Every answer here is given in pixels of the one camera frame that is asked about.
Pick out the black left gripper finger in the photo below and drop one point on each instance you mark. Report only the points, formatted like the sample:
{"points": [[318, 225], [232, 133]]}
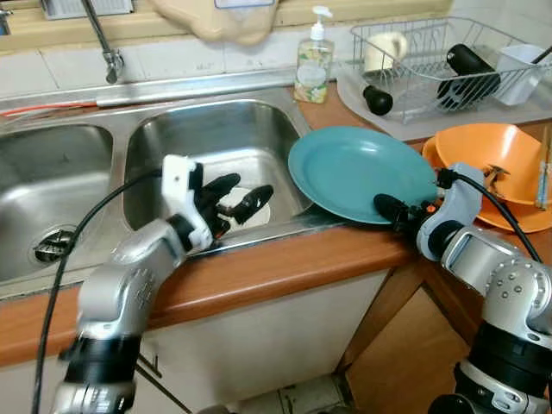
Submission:
{"points": [[226, 185], [250, 203]]}

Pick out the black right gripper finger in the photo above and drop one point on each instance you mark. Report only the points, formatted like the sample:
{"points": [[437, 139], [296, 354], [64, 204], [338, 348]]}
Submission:
{"points": [[389, 208]]}

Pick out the white bowl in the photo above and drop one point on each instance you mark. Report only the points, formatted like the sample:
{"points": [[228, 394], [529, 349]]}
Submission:
{"points": [[259, 214]]}

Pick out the teal plate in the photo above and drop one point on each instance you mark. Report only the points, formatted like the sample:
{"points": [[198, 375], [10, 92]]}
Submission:
{"points": [[354, 172]]}

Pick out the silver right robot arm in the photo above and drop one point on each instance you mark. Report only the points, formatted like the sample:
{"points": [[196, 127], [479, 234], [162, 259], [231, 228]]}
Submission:
{"points": [[509, 285]]}

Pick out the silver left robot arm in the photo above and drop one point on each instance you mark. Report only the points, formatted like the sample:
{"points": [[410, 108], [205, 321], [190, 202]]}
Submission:
{"points": [[129, 285]]}

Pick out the wooden kitchen counter cabinet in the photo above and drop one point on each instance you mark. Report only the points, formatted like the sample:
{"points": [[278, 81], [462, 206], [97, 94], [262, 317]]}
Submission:
{"points": [[259, 328]]}

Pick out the stainless steel double sink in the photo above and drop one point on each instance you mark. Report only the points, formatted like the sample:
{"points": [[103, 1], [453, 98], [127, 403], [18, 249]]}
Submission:
{"points": [[216, 138]]}

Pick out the orange bowl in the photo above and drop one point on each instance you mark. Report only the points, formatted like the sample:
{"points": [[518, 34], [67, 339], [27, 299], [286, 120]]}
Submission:
{"points": [[483, 147]]}

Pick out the orange plate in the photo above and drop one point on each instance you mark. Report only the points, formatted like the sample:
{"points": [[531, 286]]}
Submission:
{"points": [[526, 220]]}

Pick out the grey drain tray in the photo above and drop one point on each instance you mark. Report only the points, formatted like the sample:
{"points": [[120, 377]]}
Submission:
{"points": [[352, 95]]}

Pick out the pump soap bottle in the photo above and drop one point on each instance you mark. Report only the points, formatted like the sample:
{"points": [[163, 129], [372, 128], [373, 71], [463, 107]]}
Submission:
{"points": [[313, 69]]}

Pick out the cream mug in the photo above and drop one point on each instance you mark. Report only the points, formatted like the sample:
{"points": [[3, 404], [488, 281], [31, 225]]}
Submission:
{"points": [[384, 52]]}

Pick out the sink drain strainer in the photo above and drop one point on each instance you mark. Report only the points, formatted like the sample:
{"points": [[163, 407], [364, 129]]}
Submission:
{"points": [[53, 247]]}

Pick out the beige bag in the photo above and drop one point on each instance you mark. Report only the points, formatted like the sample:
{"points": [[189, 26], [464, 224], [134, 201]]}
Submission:
{"points": [[224, 21]]}

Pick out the black flask bottle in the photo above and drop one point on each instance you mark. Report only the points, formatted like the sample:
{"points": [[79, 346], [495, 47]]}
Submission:
{"points": [[470, 62]]}

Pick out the metal faucet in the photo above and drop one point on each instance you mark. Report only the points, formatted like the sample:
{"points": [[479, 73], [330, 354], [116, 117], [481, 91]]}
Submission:
{"points": [[112, 62]]}

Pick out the white utensil cup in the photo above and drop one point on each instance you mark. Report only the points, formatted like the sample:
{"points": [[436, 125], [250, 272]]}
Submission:
{"points": [[520, 76]]}

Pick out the thin dark utensil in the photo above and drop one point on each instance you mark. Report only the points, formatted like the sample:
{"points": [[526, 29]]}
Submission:
{"points": [[543, 56]]}

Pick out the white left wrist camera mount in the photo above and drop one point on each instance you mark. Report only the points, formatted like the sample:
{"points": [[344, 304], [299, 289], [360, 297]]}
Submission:
{"points": [[177, 177]]}

